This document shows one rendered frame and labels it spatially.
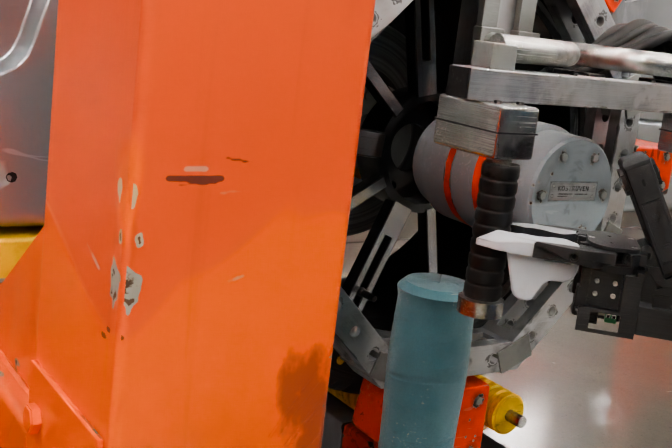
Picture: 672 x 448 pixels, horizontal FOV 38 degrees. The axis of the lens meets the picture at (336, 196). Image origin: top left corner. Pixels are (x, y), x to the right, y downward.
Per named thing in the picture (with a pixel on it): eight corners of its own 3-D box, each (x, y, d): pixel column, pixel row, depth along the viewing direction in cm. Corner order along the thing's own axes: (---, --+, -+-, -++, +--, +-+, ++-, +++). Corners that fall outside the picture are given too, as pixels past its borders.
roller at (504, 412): (403, 361, 155) (408, 327, 154) (534, 439, 131) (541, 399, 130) (374, 365, 152) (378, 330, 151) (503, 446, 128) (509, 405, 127)
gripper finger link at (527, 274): (471, 297, 88) (573, 310, 88) (481, 234, 87) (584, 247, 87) (468, 288, 91) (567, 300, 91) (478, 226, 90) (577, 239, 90)
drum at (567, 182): (482, 212, 128) (498, 106, 125) (607, 255, 111) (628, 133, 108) (397, 214, 120) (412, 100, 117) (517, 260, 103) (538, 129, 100)
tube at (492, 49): (489, 61, 115) (503, -30, 113) (617, 82, 99) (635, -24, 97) (369, 50, 105) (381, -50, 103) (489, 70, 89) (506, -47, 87)
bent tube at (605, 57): (603, 72, 126) (617, -11, 124) (733, 92, 110) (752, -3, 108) (503, 63, 116) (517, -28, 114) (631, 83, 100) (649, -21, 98)
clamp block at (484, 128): (469, 144, 98) (477, 91, 97) (533, 161, 91) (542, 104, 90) (430, 143, 95) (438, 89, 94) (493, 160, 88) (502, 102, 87)
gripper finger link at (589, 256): (534, 261, 86) (634, 274, 85) (537, 244, 85) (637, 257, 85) (527, 249, 90) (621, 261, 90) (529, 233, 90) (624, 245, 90)
